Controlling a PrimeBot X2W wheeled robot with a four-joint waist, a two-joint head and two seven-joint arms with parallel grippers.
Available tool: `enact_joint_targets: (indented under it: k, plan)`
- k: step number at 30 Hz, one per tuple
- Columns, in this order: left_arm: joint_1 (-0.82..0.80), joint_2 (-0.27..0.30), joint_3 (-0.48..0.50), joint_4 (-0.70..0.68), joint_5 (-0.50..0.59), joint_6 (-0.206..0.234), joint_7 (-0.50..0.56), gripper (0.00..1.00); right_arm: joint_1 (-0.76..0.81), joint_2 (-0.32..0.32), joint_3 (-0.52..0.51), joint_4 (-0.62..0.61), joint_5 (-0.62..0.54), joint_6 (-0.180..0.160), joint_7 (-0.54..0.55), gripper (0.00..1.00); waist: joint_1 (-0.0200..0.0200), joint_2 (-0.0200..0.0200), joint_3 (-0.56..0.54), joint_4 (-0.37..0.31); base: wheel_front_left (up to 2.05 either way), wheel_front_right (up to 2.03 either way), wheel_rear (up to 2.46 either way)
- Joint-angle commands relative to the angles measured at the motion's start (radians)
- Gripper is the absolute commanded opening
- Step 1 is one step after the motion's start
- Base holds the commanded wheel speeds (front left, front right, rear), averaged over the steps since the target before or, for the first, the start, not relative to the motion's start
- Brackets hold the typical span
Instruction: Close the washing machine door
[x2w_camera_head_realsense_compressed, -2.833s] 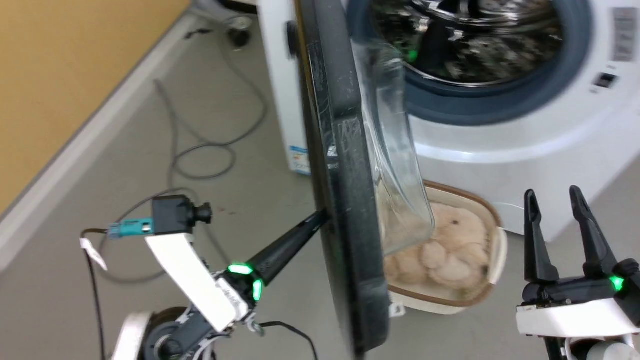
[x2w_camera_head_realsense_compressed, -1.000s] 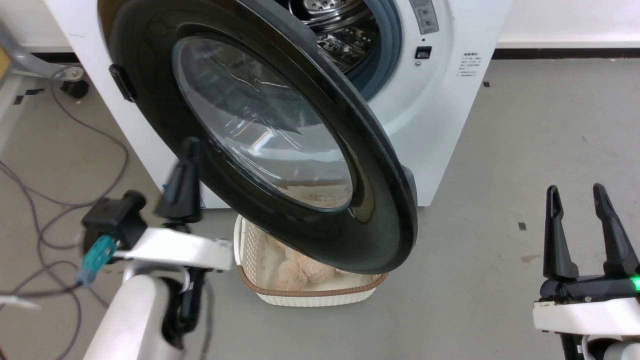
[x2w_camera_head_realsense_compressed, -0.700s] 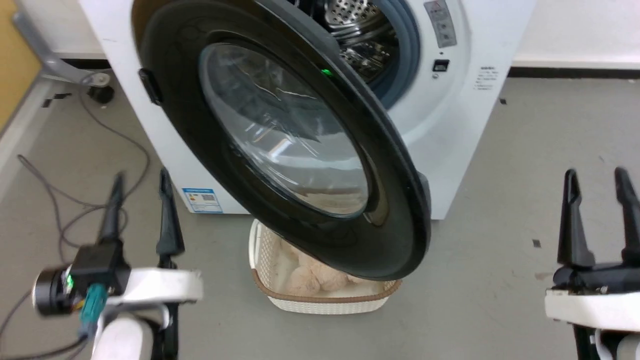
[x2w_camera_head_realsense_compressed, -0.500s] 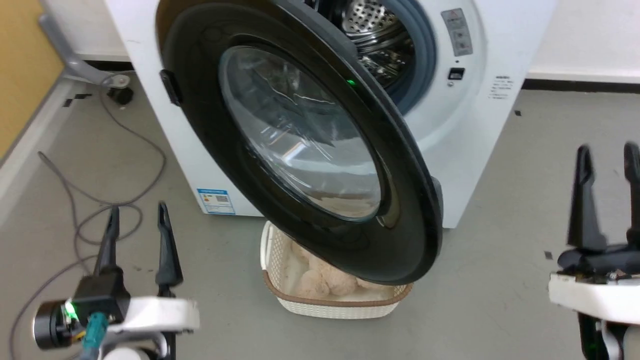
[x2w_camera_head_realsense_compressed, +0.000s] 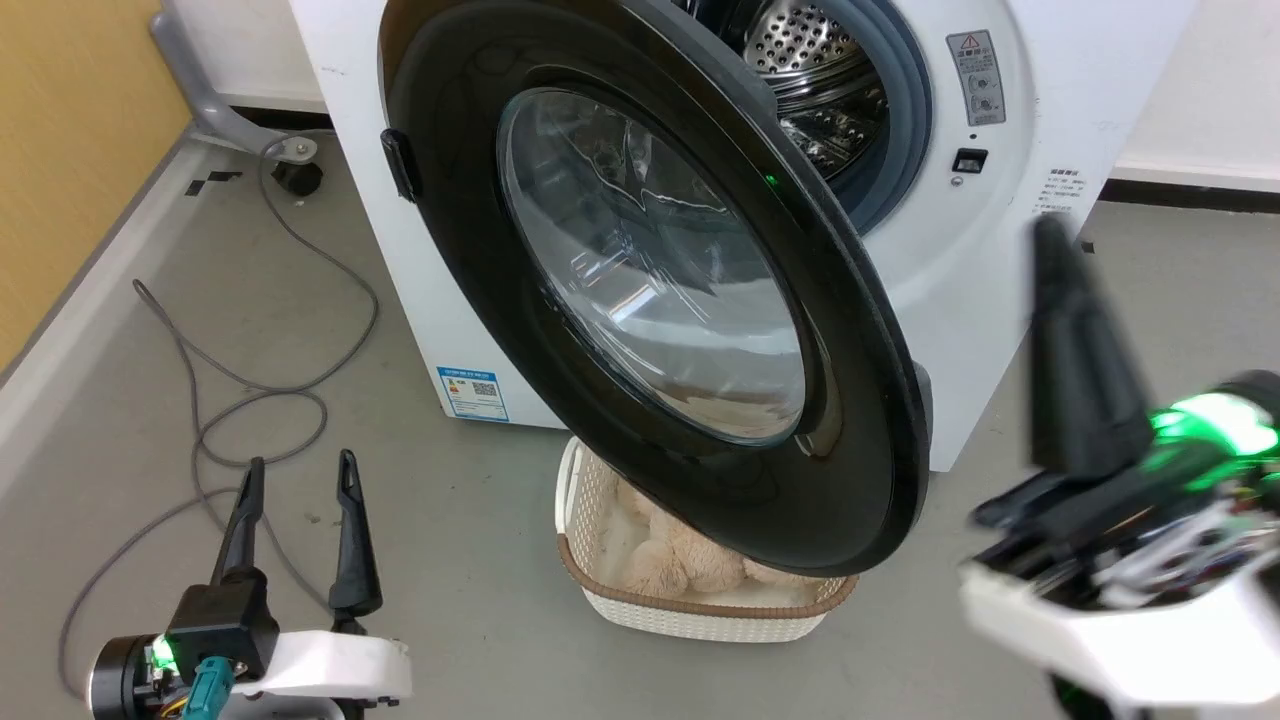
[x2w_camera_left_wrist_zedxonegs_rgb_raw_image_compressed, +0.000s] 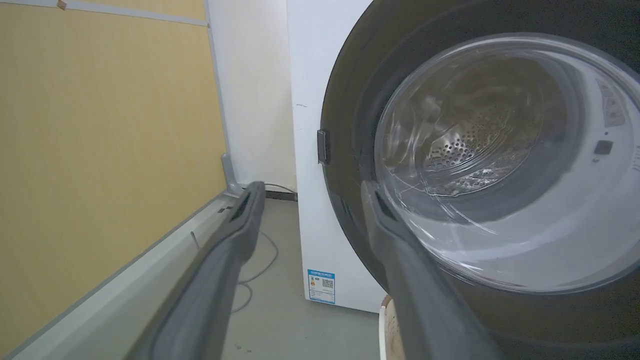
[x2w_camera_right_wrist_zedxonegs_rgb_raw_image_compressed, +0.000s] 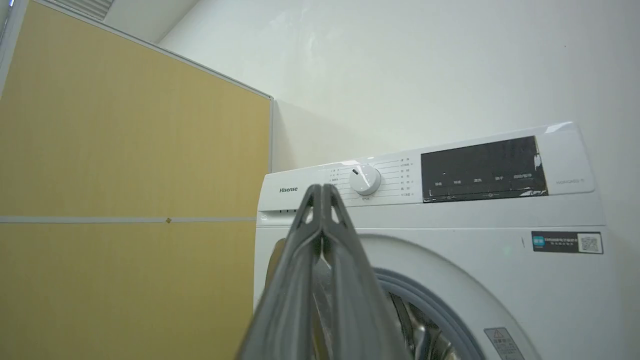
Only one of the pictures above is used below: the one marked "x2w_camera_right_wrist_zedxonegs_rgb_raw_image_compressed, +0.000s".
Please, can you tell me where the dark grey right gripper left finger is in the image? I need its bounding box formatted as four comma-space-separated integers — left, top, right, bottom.
236, 183, 324, 360

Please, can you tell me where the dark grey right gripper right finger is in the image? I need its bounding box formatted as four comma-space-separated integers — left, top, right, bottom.
320, 183, 412, 360

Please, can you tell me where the grey rubber door gasket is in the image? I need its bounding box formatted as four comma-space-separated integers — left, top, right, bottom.
372, 267, 487, 360

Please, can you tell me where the white Hisense washing machine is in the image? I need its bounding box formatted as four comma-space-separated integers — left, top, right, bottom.
253, 121, 626, 360

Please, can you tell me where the white program dial knob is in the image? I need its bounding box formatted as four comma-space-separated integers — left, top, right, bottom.
348, 164, 382, 197

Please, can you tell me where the white warning label sticker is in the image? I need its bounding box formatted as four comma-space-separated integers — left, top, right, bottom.
483, 327, 526, 360

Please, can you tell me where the black display panel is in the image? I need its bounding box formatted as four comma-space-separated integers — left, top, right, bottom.
420, 135, 549, 204

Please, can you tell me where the yellow partition panel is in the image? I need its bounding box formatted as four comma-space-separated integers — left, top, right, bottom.
0, 0, 274, 360

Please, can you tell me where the black QR code sticker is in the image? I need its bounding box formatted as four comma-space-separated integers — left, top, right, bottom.
531, 230, 604, 255

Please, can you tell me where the ceiling air vent grille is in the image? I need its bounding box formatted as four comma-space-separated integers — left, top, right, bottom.
50, 0, 117, 21

